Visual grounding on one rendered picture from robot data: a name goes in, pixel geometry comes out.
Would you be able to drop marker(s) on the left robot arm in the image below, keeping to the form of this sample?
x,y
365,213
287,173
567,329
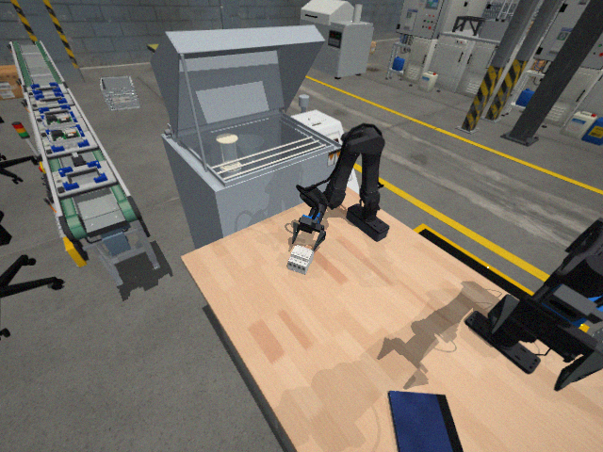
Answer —
x,y
585,280

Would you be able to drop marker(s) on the dark blue notebook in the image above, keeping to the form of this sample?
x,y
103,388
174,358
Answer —
x,y
423,422

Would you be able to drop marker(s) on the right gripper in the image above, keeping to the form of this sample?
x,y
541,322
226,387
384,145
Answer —
x,y
317,227

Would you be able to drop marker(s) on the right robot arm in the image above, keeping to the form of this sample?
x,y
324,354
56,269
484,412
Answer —
x,y
369,141

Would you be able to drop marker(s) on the black floor mat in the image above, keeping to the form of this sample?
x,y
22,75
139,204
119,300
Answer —
x,y
493,275

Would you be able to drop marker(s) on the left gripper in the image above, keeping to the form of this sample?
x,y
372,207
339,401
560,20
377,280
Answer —
x,y
531,320

